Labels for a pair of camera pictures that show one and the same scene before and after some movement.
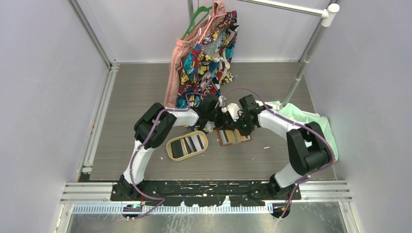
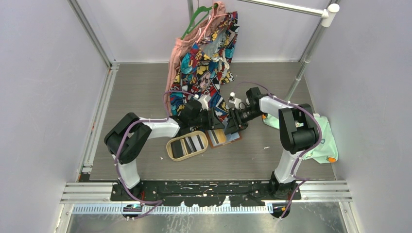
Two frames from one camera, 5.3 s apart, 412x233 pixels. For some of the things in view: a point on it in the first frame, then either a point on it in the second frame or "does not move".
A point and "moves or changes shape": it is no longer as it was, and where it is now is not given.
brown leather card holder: (229, 136) moves or changes shape
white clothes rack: (328, 10) does not move
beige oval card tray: (180, 148) does not move
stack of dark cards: (187, 145) does not move
